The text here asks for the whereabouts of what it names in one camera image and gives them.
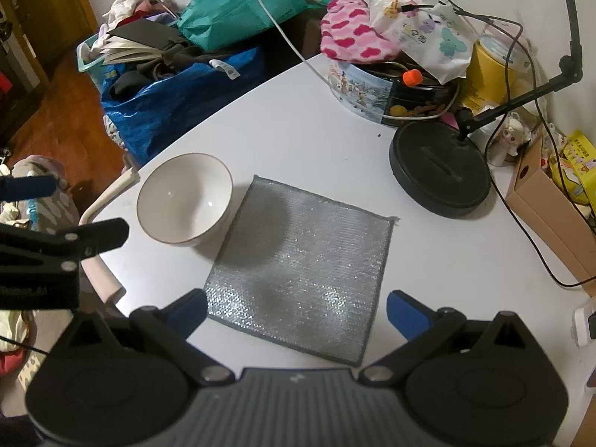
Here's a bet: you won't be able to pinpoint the cardboard box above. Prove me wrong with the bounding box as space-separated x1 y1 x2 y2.
505 135 596 296

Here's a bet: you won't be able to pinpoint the white printed plastic bag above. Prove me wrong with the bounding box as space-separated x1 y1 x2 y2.
370 0 473 83

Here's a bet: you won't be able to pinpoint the white clothes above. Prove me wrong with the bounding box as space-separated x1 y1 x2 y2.
100 0 187 29

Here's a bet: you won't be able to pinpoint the black cable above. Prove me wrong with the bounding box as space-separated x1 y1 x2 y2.
400 0 596 289

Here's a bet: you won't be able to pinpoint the open book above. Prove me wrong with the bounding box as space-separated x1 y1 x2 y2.
100 23 184 65

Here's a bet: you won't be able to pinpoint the blue tarp bag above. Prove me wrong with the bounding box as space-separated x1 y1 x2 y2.
101 47 266 166

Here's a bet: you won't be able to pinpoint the white bowl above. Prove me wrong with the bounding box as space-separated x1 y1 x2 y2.
136 153 234 247

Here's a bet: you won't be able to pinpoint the white printed strap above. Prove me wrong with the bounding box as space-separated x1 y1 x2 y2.
209 58 240 80

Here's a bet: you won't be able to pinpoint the green tote bag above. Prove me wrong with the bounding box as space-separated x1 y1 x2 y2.
177 0 350 52

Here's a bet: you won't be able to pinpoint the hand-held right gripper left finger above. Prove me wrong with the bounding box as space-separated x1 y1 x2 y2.
56 288 235 387

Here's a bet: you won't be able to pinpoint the dark clothes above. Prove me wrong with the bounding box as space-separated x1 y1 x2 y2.
112 42 215 98

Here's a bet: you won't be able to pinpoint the pink heart-patterned cloth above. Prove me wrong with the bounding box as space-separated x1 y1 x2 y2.
320 0 399 63

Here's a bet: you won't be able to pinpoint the small doll figure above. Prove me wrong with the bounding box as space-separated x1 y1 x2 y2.
496 114 532 166

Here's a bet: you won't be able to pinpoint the round printed tin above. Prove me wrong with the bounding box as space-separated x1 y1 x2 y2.
327 58 462 126

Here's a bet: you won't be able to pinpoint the cloth pile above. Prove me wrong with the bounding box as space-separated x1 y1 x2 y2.
0 156 80 350

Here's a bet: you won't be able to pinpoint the white power strip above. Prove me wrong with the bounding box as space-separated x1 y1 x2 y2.
572 298 596 348

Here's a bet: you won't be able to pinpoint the grey patterned cloth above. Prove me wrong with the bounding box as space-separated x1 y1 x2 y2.
102 114 126 147

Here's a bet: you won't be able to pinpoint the grey scouring cloth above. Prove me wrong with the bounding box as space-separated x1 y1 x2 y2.
203 175 399 368

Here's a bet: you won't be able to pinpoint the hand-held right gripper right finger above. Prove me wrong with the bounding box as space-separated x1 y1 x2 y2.
358 289 541 387

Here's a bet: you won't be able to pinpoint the black desk lamp stand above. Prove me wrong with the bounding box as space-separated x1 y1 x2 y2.
389 0 585 217

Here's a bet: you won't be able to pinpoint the white cable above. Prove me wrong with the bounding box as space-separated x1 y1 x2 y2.
247 0 338 87

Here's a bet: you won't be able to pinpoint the yellow box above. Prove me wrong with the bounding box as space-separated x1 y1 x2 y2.
559 130 596 206

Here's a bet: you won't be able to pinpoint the yellow canister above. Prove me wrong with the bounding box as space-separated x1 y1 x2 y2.
459 32 536 115

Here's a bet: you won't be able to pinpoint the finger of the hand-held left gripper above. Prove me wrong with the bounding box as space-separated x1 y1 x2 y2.
0 168 59 202
0 218 130 275

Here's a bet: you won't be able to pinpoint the wooden cabinet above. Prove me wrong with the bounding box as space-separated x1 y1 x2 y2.
0 0 98 145

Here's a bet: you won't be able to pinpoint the teal laundry basket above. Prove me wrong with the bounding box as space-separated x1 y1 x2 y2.
77 0 196 75

